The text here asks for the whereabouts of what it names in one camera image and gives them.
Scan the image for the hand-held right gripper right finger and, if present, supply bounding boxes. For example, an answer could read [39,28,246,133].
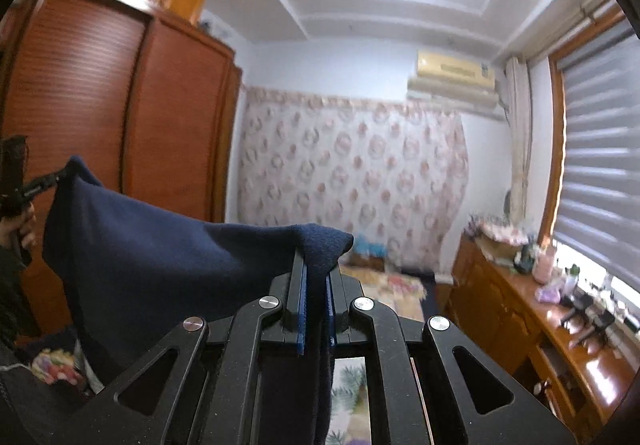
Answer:
[325,270,576,445]

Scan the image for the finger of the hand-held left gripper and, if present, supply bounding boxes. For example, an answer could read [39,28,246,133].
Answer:
[22,166,71,200]

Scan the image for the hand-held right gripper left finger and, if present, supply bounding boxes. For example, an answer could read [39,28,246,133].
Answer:
[47,249,307,445]

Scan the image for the navy printed t-shirt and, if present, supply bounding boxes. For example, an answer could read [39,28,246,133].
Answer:
[41,155,356,445]

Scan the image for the person's left hand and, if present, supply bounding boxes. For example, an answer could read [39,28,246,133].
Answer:
[0,202,38,251]

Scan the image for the floral blanket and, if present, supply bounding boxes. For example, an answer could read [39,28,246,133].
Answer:
[30,264,428,445]

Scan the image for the blue crumpled cloth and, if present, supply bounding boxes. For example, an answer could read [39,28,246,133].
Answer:
[352,237,388,261]

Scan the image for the wooden louvered wardrobe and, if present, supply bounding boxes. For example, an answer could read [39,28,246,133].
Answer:
[0,0,243,341]

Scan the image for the wooden sideboard cabinet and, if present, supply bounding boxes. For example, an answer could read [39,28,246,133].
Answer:
[445,232,640,431]

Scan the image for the cardboard box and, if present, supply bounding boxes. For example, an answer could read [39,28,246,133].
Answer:
[480,237,521,263]

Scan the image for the purple bag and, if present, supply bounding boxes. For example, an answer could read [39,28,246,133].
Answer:
[535,285,563,306]

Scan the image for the pink bottle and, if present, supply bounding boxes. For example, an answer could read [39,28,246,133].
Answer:
[532,245,558,283]

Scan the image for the small box on wardrobe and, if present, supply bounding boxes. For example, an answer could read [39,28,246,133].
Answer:
[197,15,231,38]

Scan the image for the black tripod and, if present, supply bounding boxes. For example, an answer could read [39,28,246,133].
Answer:
[562,295,616,341]

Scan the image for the tied beige curtain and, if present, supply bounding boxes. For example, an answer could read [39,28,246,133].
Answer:
[502,56,533,226]

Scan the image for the beige air conditioner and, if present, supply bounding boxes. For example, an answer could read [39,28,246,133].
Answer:
[406,50,506,118]

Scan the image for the striped window blind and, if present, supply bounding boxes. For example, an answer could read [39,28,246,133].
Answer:
[547,20,640,271]

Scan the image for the ring patterned curtain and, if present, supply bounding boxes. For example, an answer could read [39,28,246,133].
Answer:
[225,86,471,276]

